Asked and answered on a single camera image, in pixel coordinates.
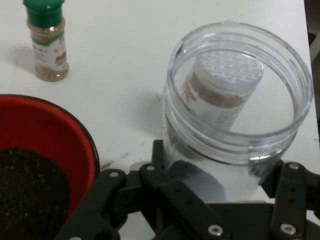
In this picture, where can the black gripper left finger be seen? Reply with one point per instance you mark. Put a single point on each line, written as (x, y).
(180, 200)

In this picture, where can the clear plastic jar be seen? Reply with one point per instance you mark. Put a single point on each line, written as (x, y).
(240, 155)

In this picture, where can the small spice bottle green cap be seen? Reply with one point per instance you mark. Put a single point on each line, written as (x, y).
(48, 50)

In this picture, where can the red bowl black rim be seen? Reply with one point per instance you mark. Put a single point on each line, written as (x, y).
(50, 125)

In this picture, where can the brown spice jar white lid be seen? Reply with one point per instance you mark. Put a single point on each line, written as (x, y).
(225, 67)

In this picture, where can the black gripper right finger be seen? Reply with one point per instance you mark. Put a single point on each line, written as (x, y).
(295, 200)

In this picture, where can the black seeds pile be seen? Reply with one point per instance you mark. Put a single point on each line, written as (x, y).
(30, 190)

